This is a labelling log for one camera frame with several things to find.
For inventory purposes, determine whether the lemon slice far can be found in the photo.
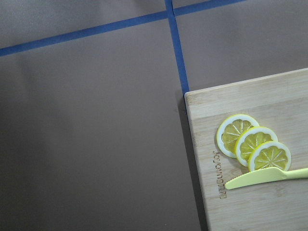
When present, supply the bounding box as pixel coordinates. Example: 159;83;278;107
216;114;259;158

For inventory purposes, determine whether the lemon slice middle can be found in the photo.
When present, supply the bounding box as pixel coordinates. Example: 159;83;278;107
234;126;278;167

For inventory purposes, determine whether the lemon slice near knife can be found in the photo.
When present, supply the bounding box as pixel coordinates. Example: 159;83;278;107
248;141;292;172

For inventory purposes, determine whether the bamboo cutting board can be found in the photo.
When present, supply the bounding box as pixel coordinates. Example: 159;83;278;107
185;69;308;231

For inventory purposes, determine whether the yellow-green plastic knife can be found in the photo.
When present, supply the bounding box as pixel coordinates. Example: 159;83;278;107
225;167;308;190

